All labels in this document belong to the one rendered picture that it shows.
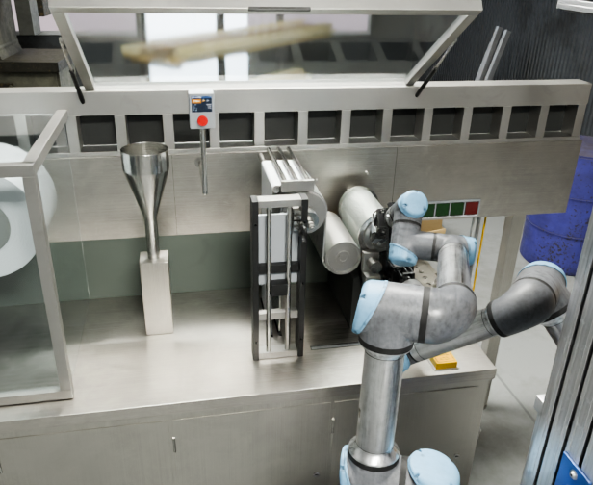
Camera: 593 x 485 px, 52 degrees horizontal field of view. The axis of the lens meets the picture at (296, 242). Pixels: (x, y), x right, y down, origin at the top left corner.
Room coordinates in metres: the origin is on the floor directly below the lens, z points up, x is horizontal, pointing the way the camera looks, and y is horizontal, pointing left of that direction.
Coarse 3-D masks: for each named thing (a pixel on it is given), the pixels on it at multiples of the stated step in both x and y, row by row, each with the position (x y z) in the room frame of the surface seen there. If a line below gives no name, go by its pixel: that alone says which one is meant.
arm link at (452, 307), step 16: (448, 240) 1.41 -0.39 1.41; (464, 240) 1.41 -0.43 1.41; (432, 256) 1.41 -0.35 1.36; (448, 256) 1.30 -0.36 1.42; (464, 256) 1.31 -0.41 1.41; (448, 272) 1.20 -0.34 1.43; (464, 272) 1.21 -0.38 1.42; (432, 288) 1.07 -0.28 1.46; (448, 288) 1.09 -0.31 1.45; (464, 288) 1.10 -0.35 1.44; (432, 304) 1.03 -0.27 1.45; (448, 304) 1.03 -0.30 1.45; (464, 304) 1.05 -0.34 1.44; (432, 320) 1.01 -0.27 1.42; (448, 320) 1.01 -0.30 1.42; (464, 320) 1.03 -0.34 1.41; (432, 336) 1.00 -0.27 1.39; (448, 336) 1.01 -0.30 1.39
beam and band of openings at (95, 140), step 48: (0, 96) 1.87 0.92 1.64; (48, 96) 1.90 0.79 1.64; (96, 96) 1.93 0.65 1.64; (144, 96) 1.96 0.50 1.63; (240, 96) 2.02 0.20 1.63; (288, 96) 2.05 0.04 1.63; (336, 96) 2.09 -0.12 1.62; (384, 96) 2.12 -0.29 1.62; (432, 96) 2.16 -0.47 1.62; (480, 96) 2.19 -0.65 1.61; (528, 96) 2.23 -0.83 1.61; (576, 96) 2.27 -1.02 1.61; (96, 144) 2.00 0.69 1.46; (192, 144) 2.04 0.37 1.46; (240, 144) 2.05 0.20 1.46; (288, 144) 2.07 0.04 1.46; (336, 144) 2.09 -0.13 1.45; (384, 144) 2.12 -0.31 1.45; (432, 144) 2.16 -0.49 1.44
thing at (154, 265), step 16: (128, 176) 1.69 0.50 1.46; (144, 176) 1.67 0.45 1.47; (160, 176) 1.70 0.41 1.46; (144, 192) 1.69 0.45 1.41; (160, 192) 1.72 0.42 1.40; (144, 208) 1.71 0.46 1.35; (144, 224) 1.73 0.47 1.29; (144, 256) 1.74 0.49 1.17; (160, 256) 1.74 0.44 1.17; (144, 272) 1.69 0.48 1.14; (160, 272) 1.70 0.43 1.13; (144, 288) 1.69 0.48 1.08; (160, 288) 1.70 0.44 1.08; (144, 304) 1.69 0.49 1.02; (160, 304) 1.70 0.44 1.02; (144, 320) 1.69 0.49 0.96; (160, 320) 1.70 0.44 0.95
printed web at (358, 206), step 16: (272, 192) 1.88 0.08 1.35; (288, 192) 1.76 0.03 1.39; (320, 192) 1.80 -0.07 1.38; (352, 192) 2.00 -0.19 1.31; (368, 192) 2.00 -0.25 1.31; (272, 208) 1.87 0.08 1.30; (352, 208) 1.91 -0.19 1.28; (368, 208) 1.86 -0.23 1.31; (352, 224) 1.87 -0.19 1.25; (320, 240) 1.80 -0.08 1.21; (320, 256) 1.80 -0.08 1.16; (272, 304) 1.85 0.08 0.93
